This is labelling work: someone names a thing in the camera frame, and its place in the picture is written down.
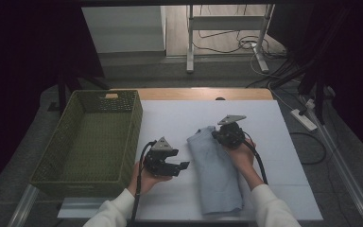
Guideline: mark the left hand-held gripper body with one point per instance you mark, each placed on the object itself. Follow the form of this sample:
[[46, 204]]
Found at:
[[157, 164]]

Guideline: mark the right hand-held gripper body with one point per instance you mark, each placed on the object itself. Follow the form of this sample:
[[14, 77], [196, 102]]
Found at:
[[231, 135]]

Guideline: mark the light blue tank top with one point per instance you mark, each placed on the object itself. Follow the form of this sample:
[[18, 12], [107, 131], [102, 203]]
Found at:
[[216, 176]]

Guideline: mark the green woven basket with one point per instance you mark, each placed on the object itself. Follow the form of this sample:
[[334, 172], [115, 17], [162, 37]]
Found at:
[[85, 142]]

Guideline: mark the person's left hand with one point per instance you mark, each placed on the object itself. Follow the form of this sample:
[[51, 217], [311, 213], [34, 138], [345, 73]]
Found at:
[[143, 183]]

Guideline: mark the person's right hand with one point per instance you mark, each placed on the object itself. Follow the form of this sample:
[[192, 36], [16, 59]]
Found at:
[[244, 160]]

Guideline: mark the small dark table clip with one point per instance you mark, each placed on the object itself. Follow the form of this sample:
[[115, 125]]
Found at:
[[220, 98]]

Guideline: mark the white power strip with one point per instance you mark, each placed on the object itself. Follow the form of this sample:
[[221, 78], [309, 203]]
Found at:
[[304, 120]]

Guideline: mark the white plug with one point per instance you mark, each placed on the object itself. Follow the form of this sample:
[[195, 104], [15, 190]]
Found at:
[[310, 104]]

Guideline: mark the black stand with thick legs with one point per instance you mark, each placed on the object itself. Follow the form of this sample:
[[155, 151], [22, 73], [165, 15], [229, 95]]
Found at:
[[319, 101]]

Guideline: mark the black tripod stand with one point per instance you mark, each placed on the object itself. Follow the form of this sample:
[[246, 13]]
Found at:
[[62, 91]]

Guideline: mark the white cabinet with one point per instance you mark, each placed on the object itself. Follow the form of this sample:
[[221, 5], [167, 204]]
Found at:
[[123, 28]]

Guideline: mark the dark curtain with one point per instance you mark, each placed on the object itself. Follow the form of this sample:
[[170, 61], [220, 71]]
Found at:
[[19, 63], [359, 63]]

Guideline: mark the white metal desk frame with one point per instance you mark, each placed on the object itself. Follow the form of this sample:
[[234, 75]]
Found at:
[[227, 22]]

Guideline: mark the aluminium rail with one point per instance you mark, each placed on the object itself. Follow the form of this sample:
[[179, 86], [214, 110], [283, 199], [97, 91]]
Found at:
[[343, 167], [23, 206]]

